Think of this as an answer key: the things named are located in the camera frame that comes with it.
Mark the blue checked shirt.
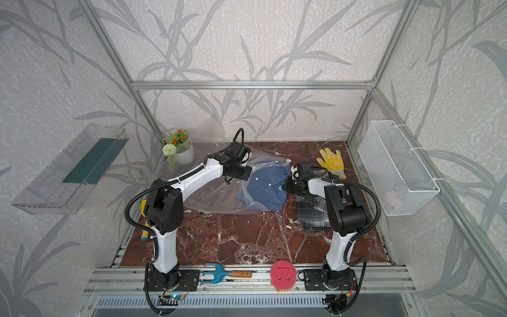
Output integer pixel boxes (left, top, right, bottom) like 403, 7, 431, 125
236, 160, 290, 211

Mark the clear plastic vacuum bag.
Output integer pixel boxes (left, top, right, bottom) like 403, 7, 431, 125
184, 142, 291, 215

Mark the black plaid shirt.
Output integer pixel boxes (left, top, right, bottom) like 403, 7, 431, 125
297, 195, 332, 232

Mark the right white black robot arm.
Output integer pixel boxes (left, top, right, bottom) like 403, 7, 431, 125
283, 162, 382, 288

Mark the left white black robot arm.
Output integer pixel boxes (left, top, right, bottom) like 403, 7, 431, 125
124, 128, 252, 288

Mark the yellow work glove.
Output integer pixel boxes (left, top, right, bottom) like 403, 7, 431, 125
316, 147, 347, 180

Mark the potted artificial flower plant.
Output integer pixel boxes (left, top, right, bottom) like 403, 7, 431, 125
162, 129, 194, 170

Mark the pink round scrub brush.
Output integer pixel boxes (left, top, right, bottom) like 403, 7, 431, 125
270, 260, 297, 292

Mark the pink object in basket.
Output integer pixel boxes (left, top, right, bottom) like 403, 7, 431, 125
384, 191, 403, 211

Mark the yellow toy shovel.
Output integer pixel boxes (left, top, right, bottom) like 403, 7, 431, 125
141, 199, 151, 242

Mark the small green circuit board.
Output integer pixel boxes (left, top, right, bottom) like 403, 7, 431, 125
159, 294, 187, 305

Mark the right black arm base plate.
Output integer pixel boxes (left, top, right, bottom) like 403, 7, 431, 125
301, 268, 358, 293

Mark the white wire mesh basket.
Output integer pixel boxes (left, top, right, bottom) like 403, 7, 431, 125
359, 120, 440, 217

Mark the blue garden fork wooden handle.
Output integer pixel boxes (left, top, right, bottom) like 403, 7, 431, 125
201, 263, 253, 285

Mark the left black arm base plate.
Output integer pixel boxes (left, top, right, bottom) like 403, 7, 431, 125
143, 269, 200, 292

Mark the clear acrylic wall shelf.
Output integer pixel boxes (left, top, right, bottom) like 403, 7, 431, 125
11, 124, 129, 215

